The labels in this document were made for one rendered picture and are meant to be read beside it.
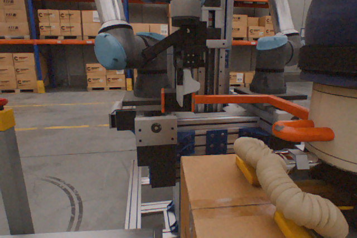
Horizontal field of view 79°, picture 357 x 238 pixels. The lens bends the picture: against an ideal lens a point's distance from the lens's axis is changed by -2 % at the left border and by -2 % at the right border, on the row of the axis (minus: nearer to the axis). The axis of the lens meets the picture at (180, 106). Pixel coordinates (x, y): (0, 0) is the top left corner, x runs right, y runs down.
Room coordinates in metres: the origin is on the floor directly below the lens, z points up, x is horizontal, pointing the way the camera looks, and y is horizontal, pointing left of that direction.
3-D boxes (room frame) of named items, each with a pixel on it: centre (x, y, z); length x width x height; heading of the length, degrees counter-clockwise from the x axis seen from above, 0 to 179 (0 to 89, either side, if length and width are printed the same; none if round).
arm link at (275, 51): (0.95, -0.38, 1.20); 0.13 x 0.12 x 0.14; 125
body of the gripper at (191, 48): (0.59, -0.02, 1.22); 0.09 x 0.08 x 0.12; 95
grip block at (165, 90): (0.58, 0.01, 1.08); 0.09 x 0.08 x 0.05; 4
